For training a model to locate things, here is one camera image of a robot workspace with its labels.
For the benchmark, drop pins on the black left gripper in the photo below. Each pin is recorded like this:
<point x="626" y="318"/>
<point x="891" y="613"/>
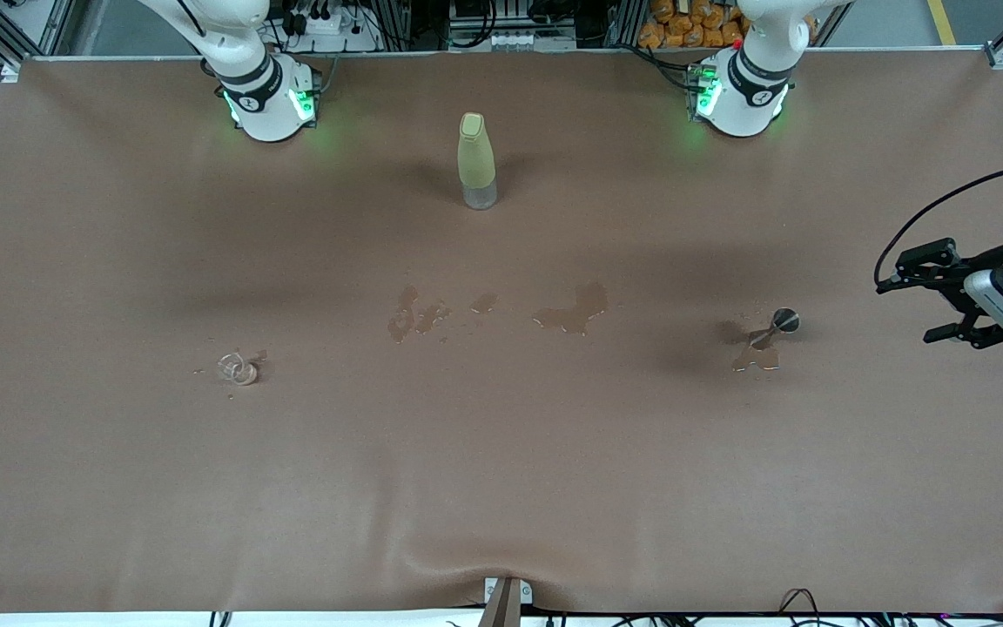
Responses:
<point x="982" y="262"/>

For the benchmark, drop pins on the steel double jigger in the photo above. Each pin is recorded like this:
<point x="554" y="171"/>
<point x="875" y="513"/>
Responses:
<point x="784" y="322"/>

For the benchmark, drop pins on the metal table edge bracket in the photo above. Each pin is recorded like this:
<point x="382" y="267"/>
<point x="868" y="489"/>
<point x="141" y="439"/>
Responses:
<point x="501" y="601"/>

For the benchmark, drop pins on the spilled liquid puddle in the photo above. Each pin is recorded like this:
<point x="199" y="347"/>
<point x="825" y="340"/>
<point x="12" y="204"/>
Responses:
<point x="763" y="359"/>
<point x="584" y="305"/>
<point x="484" y="303"/>
<point x="401" y="324"/>

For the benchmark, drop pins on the brown table cloth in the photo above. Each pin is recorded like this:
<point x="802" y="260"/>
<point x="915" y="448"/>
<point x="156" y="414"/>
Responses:
<point x="501" y="479"/>

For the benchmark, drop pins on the yellow-green bottle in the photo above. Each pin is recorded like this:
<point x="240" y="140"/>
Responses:
<point x="476" y="161"/>

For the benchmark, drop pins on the white power strip with plugs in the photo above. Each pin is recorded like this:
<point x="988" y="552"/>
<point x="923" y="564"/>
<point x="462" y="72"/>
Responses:
<point x="353" y="39"/>

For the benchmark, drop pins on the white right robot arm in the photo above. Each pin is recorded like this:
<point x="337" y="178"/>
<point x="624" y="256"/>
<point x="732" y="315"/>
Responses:
<point x="266" y="104"/>

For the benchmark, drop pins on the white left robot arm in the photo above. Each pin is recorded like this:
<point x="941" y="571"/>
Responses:
<point x="741" y="104"/>

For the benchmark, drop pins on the orange snack packets pile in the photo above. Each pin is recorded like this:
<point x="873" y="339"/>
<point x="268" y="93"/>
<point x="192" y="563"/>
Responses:
<point x="684" y="26"/>

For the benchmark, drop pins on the clear glass beaker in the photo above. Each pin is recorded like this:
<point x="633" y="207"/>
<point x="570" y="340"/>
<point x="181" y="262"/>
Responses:
<point x="238" y="370"/>

